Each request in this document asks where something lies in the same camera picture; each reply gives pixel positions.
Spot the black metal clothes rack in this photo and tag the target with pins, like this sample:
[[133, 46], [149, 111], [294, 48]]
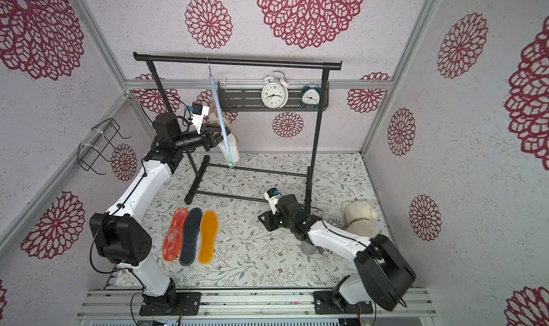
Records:
[[240, 62]]

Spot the white twin-bell alarm clock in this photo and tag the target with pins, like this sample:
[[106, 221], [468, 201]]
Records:
[[275, 93]]

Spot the orange yellow insole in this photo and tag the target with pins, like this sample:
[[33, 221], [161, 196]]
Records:
[[208, 231]]

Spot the white dotted foam insole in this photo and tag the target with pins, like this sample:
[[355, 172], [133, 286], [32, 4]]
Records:
[[233, 150]]

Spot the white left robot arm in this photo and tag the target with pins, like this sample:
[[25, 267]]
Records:
[[118, 233]]

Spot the red translucent gel insole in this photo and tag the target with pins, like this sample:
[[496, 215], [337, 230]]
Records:
[[173, 238]]

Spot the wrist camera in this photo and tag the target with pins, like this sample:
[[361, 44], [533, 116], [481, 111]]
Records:
[[198, 113], [272, 196]]

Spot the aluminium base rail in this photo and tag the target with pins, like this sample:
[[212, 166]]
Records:
[[239, 304]]

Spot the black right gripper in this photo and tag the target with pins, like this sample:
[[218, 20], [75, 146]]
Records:
[[269, 219]]

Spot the light blue clip hanger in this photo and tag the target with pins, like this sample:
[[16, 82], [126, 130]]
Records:
[[217, 102]]

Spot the small green alarm clock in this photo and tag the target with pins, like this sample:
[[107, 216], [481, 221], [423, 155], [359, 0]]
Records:
[[310, 96]]

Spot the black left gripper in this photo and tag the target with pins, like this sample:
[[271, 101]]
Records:
[[207, 135]]

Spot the grey felt roll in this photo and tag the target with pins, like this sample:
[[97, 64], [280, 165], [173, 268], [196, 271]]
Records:
[[307, 248]]

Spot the dark grey felt insole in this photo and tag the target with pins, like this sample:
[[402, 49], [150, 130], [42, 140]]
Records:
[[190, 234]]

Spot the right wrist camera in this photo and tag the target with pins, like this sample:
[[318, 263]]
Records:
[[272, 196]]

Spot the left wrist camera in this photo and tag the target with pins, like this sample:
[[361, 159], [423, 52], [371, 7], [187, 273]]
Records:
[[198, 113]]

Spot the black wire wall basket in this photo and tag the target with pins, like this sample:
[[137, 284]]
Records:
[[92, 150]]

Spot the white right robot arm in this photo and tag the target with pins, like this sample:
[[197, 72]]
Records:
[[383, 275]]

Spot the yellow-edged grey felt insole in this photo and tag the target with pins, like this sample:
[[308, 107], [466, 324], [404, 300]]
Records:
[[213, 117]]

